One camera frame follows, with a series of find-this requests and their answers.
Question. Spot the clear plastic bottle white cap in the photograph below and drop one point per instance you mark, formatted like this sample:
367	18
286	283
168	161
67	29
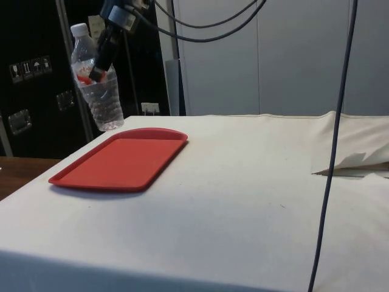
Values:
106	106

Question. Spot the black cabinet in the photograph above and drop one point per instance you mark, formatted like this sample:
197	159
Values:
33	36

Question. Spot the pale lockers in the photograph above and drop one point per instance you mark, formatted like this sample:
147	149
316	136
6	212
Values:
288	61

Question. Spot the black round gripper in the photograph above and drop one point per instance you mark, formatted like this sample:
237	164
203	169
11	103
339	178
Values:
120	16

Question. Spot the red plastic tray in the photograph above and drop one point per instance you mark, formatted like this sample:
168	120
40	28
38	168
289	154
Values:
121	161

